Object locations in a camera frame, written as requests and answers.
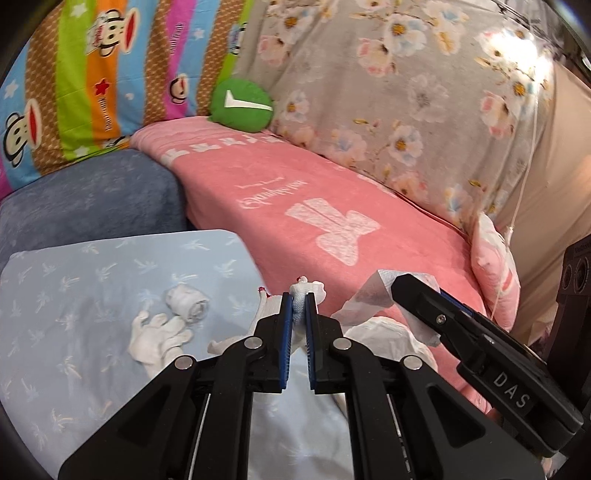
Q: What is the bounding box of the white sock with red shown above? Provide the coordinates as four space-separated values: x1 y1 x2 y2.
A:
207 276 327 355

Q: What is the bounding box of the white lined trash bin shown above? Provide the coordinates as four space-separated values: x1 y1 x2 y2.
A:
344 316 439 372

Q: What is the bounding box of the pink white pillow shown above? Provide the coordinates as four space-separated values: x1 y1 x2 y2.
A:
471 213 521 331

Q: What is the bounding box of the white glove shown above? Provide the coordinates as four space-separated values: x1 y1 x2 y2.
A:
128 310 193 379

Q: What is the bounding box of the patterned white rolled sock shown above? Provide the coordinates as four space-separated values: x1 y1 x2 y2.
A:
165 284 211 323

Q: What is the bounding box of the beige curtain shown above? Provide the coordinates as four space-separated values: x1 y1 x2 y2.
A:
495 65 590 344

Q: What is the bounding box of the light blue palm tablecloth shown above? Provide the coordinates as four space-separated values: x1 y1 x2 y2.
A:
1 230 353 479

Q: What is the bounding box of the pink bow blanket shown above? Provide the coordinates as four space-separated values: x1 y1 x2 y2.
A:
130 115 498 416

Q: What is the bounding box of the grey floral sheet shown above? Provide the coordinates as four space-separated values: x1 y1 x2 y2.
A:
235 1 554 232

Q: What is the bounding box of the blue-grey velvet cushion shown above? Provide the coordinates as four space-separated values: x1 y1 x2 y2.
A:
1 149 187 265

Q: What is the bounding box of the green check mark cushion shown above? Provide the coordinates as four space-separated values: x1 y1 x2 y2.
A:
209 78 273 133

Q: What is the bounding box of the colourful monkey cartoon sheet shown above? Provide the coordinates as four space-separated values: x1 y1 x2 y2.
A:
1 1 252 195

